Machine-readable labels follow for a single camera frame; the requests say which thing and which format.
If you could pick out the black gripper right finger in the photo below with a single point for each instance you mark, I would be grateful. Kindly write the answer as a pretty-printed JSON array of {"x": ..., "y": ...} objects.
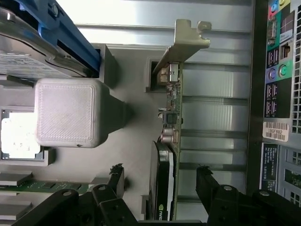
[{"x": 235, "y": 207}]

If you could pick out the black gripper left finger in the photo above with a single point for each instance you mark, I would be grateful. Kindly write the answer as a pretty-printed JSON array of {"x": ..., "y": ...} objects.
[{"x": 113, "y": 207}]

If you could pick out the green RAM stick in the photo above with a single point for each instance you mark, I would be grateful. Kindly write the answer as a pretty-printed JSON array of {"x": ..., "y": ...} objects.
[{"x": 47, "y": 186}]

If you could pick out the grey parts rack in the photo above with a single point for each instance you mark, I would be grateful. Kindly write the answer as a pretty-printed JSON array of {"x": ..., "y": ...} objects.
[{"x": 70, "y": 113}]

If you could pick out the silver CPU chip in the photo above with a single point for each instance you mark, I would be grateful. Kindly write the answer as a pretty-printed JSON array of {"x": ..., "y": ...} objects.
[{"x": 18, "y": 136}]

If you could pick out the open grey PC case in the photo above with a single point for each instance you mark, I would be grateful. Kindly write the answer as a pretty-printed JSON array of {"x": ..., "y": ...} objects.
[{"x": 272, "y": 70}]

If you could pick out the blue disk caddy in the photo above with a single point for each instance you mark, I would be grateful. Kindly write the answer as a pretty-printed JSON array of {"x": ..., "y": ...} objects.
[{"x": 65, "y": 35}]

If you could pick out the silver hard disk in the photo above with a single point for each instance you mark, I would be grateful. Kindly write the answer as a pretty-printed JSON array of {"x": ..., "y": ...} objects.
[{"x": 14, "y": 47}]

